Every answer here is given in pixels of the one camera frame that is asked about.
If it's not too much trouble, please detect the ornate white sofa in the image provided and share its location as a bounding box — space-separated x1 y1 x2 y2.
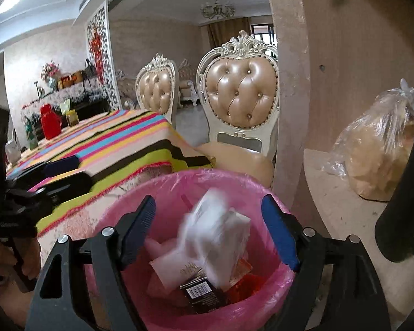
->
177 58 201 108

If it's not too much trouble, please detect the person's left hand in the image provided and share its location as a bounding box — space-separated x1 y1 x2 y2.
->
0 233 43 318

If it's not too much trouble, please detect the green snack bag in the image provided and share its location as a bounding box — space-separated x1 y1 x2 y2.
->
23 115 39 151

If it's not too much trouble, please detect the black piano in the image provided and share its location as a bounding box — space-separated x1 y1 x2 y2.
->
34 98 110 135

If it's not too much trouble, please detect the vase of pink flowers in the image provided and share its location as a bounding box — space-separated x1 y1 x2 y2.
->
40 61 61 90

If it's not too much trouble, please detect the cream tufted dining chair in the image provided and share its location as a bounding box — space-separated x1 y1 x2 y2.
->
196 30 280 194
135 53 179 129

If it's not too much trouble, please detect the black padded pole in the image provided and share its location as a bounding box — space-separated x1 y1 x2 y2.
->
374 20 414 274

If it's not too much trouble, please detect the pink-lined trash bin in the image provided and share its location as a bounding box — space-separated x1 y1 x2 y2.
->
86 168 296 331

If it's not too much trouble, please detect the glass jar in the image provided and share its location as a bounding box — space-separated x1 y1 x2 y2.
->
65 109 80 128

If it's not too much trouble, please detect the white tissue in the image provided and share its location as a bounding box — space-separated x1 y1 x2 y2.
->
179 188 252 289

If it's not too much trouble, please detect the red thermos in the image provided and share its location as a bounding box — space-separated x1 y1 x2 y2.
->
39 103 63 140

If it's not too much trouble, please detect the striped tablecloth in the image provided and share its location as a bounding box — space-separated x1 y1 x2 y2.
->
5 108 215 239

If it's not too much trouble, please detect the black box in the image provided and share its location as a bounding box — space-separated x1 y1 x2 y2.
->
179 273 225 315

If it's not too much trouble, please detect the clear plastic bag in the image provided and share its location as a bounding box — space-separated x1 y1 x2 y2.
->
322 79 414 201

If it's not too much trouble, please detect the red knot hanging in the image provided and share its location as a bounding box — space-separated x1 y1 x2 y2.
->
89 24 106 85

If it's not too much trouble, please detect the window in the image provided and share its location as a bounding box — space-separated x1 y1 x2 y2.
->
251 23 275 47

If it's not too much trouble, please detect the brown curtain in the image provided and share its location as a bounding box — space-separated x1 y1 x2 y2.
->
206 17 253 54

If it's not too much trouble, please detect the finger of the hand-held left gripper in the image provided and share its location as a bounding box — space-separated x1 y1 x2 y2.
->
7 155 82 188
5 173 94 211

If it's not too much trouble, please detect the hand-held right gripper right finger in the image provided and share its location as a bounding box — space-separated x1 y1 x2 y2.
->
261 194 390 331

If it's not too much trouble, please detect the white ceramic teapot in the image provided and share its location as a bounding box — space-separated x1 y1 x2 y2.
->
5 139 22 165

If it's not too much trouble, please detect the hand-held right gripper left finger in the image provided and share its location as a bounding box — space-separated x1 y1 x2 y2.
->
25 195 157 331

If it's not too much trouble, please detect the cream paper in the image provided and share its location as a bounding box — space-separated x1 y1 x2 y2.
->
148 247 208 291

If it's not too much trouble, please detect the white lattice screen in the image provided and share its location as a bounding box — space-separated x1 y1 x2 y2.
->
85 0 122 111

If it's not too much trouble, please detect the lace piano cloth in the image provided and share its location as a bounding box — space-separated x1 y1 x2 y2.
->
20 79 108 118

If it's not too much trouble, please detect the chandelier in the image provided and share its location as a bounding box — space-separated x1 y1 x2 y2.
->
200 0 235 20

